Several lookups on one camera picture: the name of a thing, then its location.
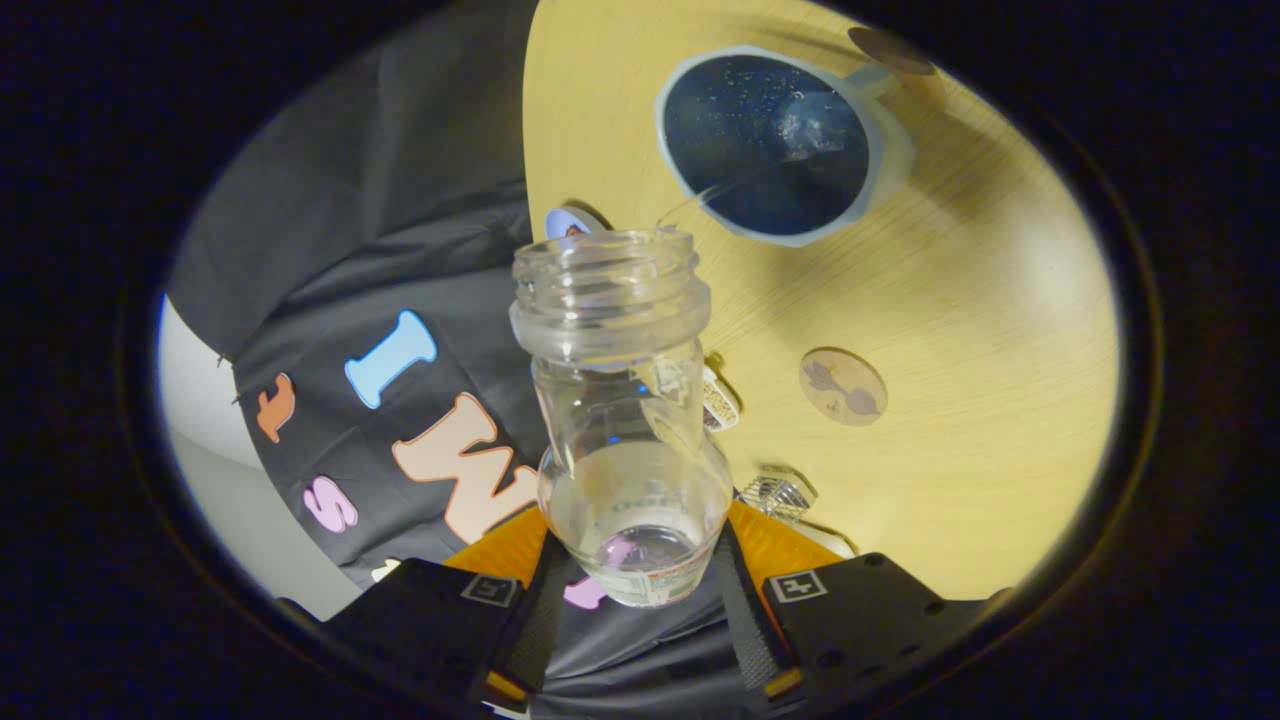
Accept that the white cup with blue inside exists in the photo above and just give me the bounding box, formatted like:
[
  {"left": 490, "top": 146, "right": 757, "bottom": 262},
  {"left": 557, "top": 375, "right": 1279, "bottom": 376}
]
[{"left": 655, "top": 25, "right": 938, "bottom": 249}]

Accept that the round wooden coaster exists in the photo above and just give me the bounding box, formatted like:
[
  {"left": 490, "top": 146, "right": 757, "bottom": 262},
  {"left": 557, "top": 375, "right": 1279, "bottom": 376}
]
[{"left": 798, "top": 347, "right": 889, "bottom": 428}]

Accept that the round pale blue disc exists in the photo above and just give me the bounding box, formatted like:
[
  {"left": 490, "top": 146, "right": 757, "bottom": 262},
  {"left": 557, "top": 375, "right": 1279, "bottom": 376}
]
[{"left": 543, "top": 206, "right": 608, "bottom": 241}]

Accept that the clear plastic juice bottle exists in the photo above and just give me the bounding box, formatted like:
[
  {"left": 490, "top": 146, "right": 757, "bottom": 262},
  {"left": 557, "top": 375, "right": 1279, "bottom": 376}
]
[{"left": 508, "top": 227, "right": 734, "bottom": 609}]

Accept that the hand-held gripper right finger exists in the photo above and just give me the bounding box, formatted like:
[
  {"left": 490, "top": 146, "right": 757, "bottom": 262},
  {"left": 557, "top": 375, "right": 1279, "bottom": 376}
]
[{"left": 712, "top": 499, "right": 991, "bottom": 701}]

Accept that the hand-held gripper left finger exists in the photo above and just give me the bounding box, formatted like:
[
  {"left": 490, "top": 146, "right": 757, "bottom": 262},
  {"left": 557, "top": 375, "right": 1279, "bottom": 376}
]
[{"left": 318, "top": 507, "right": 576, "bottom": 713}]

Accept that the wooden table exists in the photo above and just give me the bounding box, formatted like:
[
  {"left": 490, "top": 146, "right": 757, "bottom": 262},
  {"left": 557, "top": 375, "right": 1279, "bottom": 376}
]
[{"left": 522, "top": 0, "right": 1121, "bottom": 601}]

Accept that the white divided snack tray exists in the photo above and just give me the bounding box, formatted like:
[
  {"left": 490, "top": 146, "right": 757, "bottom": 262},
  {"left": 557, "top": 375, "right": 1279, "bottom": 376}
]
[{"left": 700, "top": 362, "right": 742, "bottom": 433}]

